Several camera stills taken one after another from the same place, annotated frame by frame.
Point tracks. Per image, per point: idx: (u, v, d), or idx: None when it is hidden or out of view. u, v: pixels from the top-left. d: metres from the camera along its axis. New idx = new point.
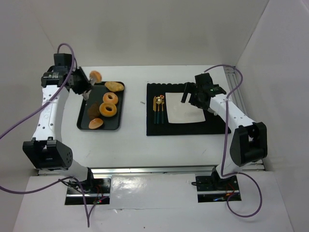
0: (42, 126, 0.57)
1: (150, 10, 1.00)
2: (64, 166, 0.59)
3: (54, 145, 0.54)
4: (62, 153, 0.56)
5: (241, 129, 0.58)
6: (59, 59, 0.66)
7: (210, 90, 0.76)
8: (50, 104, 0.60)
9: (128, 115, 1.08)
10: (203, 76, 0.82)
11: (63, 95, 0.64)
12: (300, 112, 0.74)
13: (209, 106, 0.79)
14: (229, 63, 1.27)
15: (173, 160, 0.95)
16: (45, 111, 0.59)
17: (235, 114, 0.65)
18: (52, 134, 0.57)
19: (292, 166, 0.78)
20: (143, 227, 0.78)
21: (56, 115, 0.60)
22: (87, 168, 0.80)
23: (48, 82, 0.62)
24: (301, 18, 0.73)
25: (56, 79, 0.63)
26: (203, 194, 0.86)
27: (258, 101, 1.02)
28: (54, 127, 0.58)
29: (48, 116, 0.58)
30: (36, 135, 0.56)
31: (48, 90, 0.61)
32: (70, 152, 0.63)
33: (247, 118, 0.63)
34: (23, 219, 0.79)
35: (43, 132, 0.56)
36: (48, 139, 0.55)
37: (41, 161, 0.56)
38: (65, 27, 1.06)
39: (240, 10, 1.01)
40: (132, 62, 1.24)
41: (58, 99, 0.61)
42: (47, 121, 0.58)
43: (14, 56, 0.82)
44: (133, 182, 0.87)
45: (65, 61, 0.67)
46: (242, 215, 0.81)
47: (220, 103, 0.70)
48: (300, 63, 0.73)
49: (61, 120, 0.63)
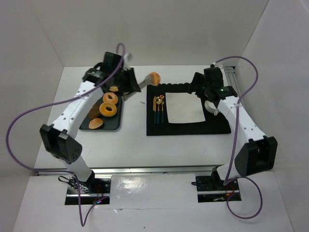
0: (64, 116, 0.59)
1: (150, 10, 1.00)
2: (67, 160, 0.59)
3: (64, 139, 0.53)
4: (70, 149, 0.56)
5: (250, 144, 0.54)
6: (108, 58, 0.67)
7: (220, 90, 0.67)
8: (80, 99, 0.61)
9: (128, 115, 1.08)
10: (215, 71, 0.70)
11: (96, 95, 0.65)
12: (300, 113, 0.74)
13: (217, 107, 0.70)
14: (228, 63, 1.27)
15: (173, 160, 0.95)
16: (73, 104, 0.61)
17: (245, 124, 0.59)
18: (68, 127, 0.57)
19: (292, 166, 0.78)
20: (143, 227, 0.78)
21: (81, 111, 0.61)
22: (90, 170, 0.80)
23: (89, 79, 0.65)
24: (301, 18, 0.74)
25: (97, 78, 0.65)
26: (203, 194, 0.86)
27: (258, 101, 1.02)
28: (73, 122, 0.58)
29: (72, 109, 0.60)
30: (56, 123, 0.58)
31: (85, 85, 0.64)
32: (79, 148, 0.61)
33: (258, 131, 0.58)
34: (22, 219, 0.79)
35: (62, 123, 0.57)
36: (62, 131, 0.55)
37: (51, 147, 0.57)
38: (65, 26, 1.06)
39: (240, 10, 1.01)
40: (132, 62, 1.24)
41: (89, 97, 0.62)
42: (70, 113, 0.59)
43: (14, 56, 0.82)
44: (133, 182, 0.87)
45: (113, 62, 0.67)
46: (243, 216, 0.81)
47: (230, 108, 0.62)
48: (300, 63, 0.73)
49: (84, 116, 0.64)
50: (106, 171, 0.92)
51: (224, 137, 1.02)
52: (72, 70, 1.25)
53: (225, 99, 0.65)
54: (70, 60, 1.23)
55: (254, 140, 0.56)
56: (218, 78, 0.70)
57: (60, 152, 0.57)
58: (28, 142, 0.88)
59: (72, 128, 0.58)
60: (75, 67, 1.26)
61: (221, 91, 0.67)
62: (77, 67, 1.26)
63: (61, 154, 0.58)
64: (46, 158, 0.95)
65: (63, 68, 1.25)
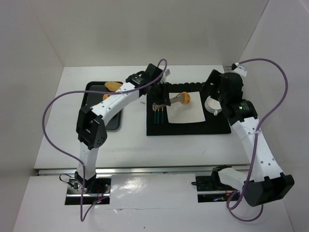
0: (103, 105, 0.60)
1: (150, 10, 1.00)
2: (91, 144, 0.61)
3: (98, 124, 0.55)
4: (99, 134, 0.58)
5: (265, 183, 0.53)
6: (150, 68, 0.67)
7: (239, 109, 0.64)
8: (120, 94, 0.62)
9: (128, 115, 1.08)
10: (235, 82, 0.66)
11: (133, 97, 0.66)
12: (300, 112, 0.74)
13: (231, 124, 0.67)
14: (229, 63, 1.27)
15: (174, 160, 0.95)
16: (113, 96, 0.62)
17: (262, 158, 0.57)
18: (104, 114, 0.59)
19: (292, 166, 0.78)
20: (143, 227, 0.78)
21: (118, 105, 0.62)
22: (94, 174, 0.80)
23: (131, 81, 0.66)
24: (301, 18, 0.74)
25: (138, 82, 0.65)
26: (203, 194, 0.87)
27: (258, 101, 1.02)
28: (109, 111, 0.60)
29: (112, 101, 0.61)
30: (94, 108, 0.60)
31: (126, 85, 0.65)
32: (105, 137, 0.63)
33: (274, 166, 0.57)
34: (22, 219, 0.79)
35: (100, 108, 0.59)
36: (97, 116, 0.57)
37: (81, 128, 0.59)
38: (65, 26, 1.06)
39: (240, 10, 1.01)
40: (132, 62, 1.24)
41: (128, 95, 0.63)
42: (108, 103, 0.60)
43: (14, 56, 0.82)
44: (133, 182, 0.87)
45: (154, 72, 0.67)
46: (244, 218, 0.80)
47: (248, 135, 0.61)
48: (300, 63, 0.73)
49: (117, 112, 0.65)
50: (106, 172, 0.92)
51: (224, 137, 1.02)
52: (72, 70, 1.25)
53: (243, 121, 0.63)
54: (70, 60, 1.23)
55: (270, 179, 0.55)
56: (237, 91, 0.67)
57: (87, 135, 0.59)
58: (28, 142, 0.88)
59: (106, 117, 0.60)
60: (75, 67, 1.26)
61: (239, 109, 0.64)
62: (77, 67, 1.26)
63: (88, 137, 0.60)
64: (46, 158, 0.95)
65: (63, 68, 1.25)
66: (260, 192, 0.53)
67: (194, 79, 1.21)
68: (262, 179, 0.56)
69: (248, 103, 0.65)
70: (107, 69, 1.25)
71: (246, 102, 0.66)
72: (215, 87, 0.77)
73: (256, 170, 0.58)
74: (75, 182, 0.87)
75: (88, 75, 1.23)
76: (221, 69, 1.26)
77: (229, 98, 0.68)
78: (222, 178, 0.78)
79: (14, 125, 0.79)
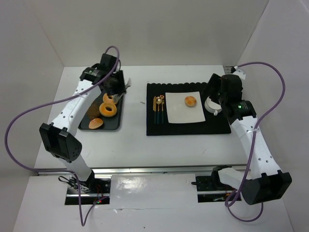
0: (63, 115, 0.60)
1: (150, 10, 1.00)
2: (68, 159, 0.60)
3: (64, 137, 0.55)
4: (69, 147, 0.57)
5: (263, 179, 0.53)
6: (105, 59, 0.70)
7: (238, 108, 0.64)
8: (79, 98, 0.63)
9: (128, 115, 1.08)
10: (234, 82, 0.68)
11: (93, 94, 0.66)
12: (300, 113, 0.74)
13: (230, 123, 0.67)
14: (229, 63, 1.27)
15: (173, 160, 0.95)
16: (72, 103, 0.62)
17: (260, 155, 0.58)
18: (67, 125, 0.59)
19: (291, 167, 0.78)
20: (143, 227, 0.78)
21: (79, 109, 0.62)
22: (91, 170, 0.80)
23: (86, 78, 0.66)
24: (301, 18, 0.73)
25: (95, 76, 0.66)
26: (203, 194, 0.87)
27: (258, 101, 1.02)
28: (72, 121, 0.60)
29: (72, 108, 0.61)
30: (55, 121, 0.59)
31: (82, 84, 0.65)
32: (80, 148, 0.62)
33: (272, 164, 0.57)
34: (22, 219, 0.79)
35: (62, 121, 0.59)
36: (62, 129, 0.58)
37: (51, 146, 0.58)
38: (65, 26, 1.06)
39: (240, 10, 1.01)
40: (132, 63, 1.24)
41: (88, 95, 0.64)
42: (68, 112, 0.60)
43: (14, 57, 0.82)
44: (133, 182, 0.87)
45: (109, 62, 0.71)
46: (245, 219, 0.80)
47: (246, 132, 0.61)
48: (301, 63, 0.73)
49: (82, 116, 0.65)
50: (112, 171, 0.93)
51: (224, 137, 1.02)
52: (72, 70, 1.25)
53: (242, 119, 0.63)
54: (70, 60, 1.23)
55: (267, 175, 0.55)
56: (237, 91, 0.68)
57: (60, 151, 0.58)
58: (27, 142, 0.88)
59: (71, 127, 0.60)
60: (75, 67, 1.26)
61: (238, 108, 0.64)
62: (78, 67, 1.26)
63: (61, 153, 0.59)
64: (46, 158, 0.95)
65: (63, 68, 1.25)
66: (258, 189, 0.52)
67: (194, 79, 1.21)
68: (259, 176, 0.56)
69: (247, 103, 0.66)
70: None
71: (245, 102, 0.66)
72: (215, 91, 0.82)
73: (254, 168, 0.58)
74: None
75: None
76: (221, 69, 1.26)
77: (228, 98, 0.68)
78: (222, 178, 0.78)
79: (14, 126, 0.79)
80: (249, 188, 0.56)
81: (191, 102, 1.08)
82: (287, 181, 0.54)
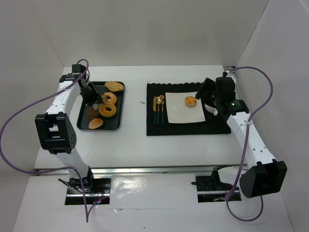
0: (55, 105, 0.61)
1: (150, 10, 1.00)
2: (68, 147, 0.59)
3: (63, 119, 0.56)
4: (68, 129, 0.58)
5: (259, 167, 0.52)
6: (76, 67, 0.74)
7: (231, 105, 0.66)
8: (65, 91, 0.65)
9: (127, 115, 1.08)
10: (228, 83, 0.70)
11: (76, 92, 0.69)
12: (300, 113, 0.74)
13: (226, 121, 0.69)
14: (229, 63, 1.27)
15: (174, 160, 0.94)
16: (59, 96, 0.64)
17: (255, 145, 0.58)
18: (63, 110, 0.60)
19: (292, 167, 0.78)
20: (143, 227, 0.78)
21: (68, 101, 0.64)
22: (88, 167, 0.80)
23: (65, 79, 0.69)
24: (302, 18, 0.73)
25: (72, 78, 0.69)
26: (203, 194, 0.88)
27: (258, 101, 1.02)
28: (65, 107, 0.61)
29: (61, 99, 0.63)
30: (49, 111, 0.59)
31: (65, 83, 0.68)
32: (75, 137, 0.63)
33: (267, 153, 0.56)
34: (22, 219, 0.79)
35: (55, 109, 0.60)
36: (59, 113, 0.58)
37: (47, 136, 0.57)
38: (65, 27, 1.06)
39: (240, 10, 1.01)
40: (131, 63, 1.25)
41: (72, 90, 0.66)
42: (59, 102, 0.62)
43: (14, 57, 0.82)
44: (133, 182, 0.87)
45: (81, 69, 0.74)
46: (245, 219, 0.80)
47: (240, 126, 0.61)
48: (301, 63, 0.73)
49: (71, 108, 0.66)
50: (107, 171, 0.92)
51: (224, 137, 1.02)
52: None
53: (235, 114, 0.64)
54: (70, 60, 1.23)
55: (262, 164, 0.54)
56: (230, 91, 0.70)
57: (58, 140, 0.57)
58: (27, 142, 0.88)
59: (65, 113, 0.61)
60: None
61: (231, 106, 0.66)
62: None
63: (59, 143, 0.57)
64: (46, 158, 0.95)
65: (63, 68, 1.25)
66: (253, 177, 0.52)
67: (194, 79, 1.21)
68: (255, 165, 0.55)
69: (241, 101, 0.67)
70: (108, 69, 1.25)
71: (239, 100, 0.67)
72: (208, 94, 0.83)
73: (250, 159, 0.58)
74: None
75: None
76: (221, 69, 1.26)
77: (222, 97, 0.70)
78: (222, 177, 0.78)
79: (14, 126, 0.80)
80: (247, 178, 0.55)
81: (191, 102, 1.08)
82: (282, 168, 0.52)
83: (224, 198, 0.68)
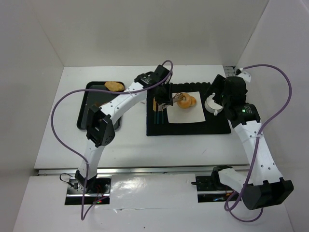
0: (111, 104, 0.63)
1: (150, 10, 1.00)
2: (98, 143, 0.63)
3: (106, 123, 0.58)
4: (106, 133, 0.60)
5: (264, 187, 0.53)
6: (159, 69, 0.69)
7: (243, 111, 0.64)
8: (129, 94, 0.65)
9: (128, 114, 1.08)
10: (239, 86, 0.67)
11: (140, 97, 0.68)
12: (300, 113, 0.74)
13: (233, 126, 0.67)
14: (229, 63, 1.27)
15: (174, 161, 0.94)
16: (122, 96, 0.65)
17: (263, 162, 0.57)
18: (112, 113, 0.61)
19: (292, 168, 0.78)
20: (143, 227, 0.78)
21: (126, 105, 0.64)
22: (94, 174, 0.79)
23: (140, 81, 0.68)
24: (302, 18, 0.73)
25: (147, 82, 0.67)
26: (203, 194, 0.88)
27: (258, 101, 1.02)
28: (117, 111, 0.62)
29: (120, 101, 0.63)
30: (103, 107, 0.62)
31: (135, 85, 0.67)
32: (113, 138, 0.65)
33: (274, 171, 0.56)
34: (22, 219, 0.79)
35: (108, 108, 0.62)
36: (106, 115, 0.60)
37: (91, 126, 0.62)
38: (65, 27, 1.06)
39: (240, 11, 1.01)
40: (131, 62, 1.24)
41: (136, 95, 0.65)
42: (117, 103, 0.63)
43: (14, 57, 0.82)
44: (133, 183, 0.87)
45: (163, 74, 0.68)
46: (245, 219, 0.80)
47: (249, 138, 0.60)
48: (301, 63, 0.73)
49: (125, 111, 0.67)
50: (119, 171, 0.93)
51: (224, 137, 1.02)
52: (72, 70, 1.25)
53: (245, 123, 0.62)
54: (70, 60, 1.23)
55: (269, 183, 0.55)
56: (240, 94, 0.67)
57: (95, 135, 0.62)
58: (27, 142, 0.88)
59: (114, 117, 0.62)
60: (75, 67, 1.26)
61: (242, 112, 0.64)
62: (78, 67, 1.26)
63: (95, 137, 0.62)
64: (46, 158, 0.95)
65: (63, 67, 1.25)
66: (258, 196, 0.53)
67: (194, 80, 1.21)
68: (261, 182, 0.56)
69: (251, 107, 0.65)
70: (108, 69, 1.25)
71: (249, 106, 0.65)
72: (218, 92, 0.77)
73: (256, 174, 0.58)
74: (75, 182, 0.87)
75: (88, 76, 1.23)
76: (221, 69, 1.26)
77: (232, 101, 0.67)
78: (222, 179, 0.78)
79: (14, 126, 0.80)
80: (250, 193, 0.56)
81: (191, 102, 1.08)
82: (289, 188, 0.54)
83: (225, 207, 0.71)
